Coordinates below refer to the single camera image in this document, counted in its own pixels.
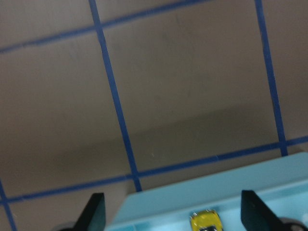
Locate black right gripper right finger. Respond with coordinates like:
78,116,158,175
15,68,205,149
241,190,288,231

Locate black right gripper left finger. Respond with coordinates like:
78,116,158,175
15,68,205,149
72,192,106,231

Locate yellow toy beetle car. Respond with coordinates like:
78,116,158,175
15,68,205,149
190,209,223,231

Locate turquoise plastic bin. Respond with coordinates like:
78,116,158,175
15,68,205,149
106,152,308,231

